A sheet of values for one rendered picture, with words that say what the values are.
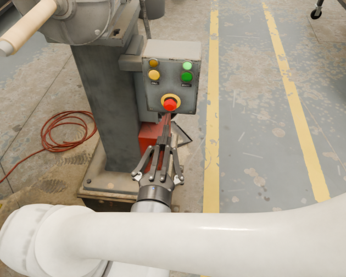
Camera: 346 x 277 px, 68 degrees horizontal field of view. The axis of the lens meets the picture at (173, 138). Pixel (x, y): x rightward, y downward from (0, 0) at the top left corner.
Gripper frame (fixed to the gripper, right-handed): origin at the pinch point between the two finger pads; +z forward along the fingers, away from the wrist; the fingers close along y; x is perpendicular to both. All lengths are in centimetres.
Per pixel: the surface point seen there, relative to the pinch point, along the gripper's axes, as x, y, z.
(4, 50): 28.6, -26.0, -7.6
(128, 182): -67, -25, 24
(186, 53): 15.0, 4.0, 17.2
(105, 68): -1.2, -25.8, 31.2
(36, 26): 28.1, -25.3, 2.4
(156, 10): -85, -51, 280
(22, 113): -96, -136, 96
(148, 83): 6.6, -6.6, 14.1
